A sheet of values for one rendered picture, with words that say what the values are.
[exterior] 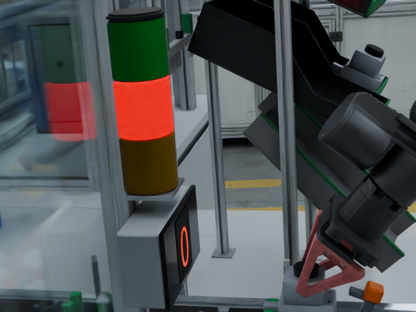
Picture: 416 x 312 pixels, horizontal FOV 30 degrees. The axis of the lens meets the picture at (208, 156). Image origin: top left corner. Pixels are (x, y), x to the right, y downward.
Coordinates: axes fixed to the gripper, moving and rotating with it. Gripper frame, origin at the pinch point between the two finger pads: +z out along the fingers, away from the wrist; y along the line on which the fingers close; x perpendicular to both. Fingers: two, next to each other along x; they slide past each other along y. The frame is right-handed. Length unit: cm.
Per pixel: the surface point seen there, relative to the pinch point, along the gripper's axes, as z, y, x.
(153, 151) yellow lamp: -9.9, 21.0, -22.5
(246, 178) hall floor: 119, -340, 22
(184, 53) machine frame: 34, -166, -38
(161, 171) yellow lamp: -8.8, 20.7, -21.0
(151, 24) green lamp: -18.5, 20.5, -28.9
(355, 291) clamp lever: -2.8, 0.2, 5.1
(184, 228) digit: -4.7, 18.4, -16.2
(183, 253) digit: -3.1, 19.3, -14.9
